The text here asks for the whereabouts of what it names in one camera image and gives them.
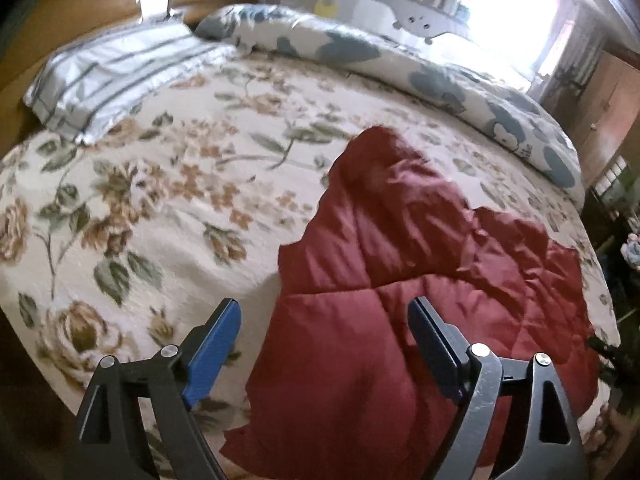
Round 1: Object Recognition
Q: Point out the striped white pillow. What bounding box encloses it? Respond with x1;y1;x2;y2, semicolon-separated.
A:
22;22;236;146

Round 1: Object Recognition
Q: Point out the red quilted jacket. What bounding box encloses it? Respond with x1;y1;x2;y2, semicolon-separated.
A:
224;125;601;480

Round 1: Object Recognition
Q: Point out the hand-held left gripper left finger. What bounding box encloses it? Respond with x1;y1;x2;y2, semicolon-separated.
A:
75;298;243;480

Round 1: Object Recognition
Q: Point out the wooden wardrobe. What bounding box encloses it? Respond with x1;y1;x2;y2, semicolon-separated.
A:
542;50;640;186

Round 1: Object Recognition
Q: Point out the grey bed guard rail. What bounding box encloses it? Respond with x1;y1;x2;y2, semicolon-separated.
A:
260;0;531;81

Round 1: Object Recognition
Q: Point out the dark cluttered shelf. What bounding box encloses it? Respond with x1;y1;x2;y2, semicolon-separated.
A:
585;155;640;311

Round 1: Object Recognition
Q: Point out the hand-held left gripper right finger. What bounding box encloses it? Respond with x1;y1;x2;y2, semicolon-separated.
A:
407;296;588;480

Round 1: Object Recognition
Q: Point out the blue printed white duvet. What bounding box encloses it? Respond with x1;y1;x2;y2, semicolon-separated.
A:
195;4;586;208

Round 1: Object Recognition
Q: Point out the wooden headboard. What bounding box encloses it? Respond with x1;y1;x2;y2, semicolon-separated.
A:
0;0;261;126

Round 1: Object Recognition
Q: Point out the floral bed blanket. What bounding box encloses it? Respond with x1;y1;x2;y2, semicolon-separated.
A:
0;45;623;480

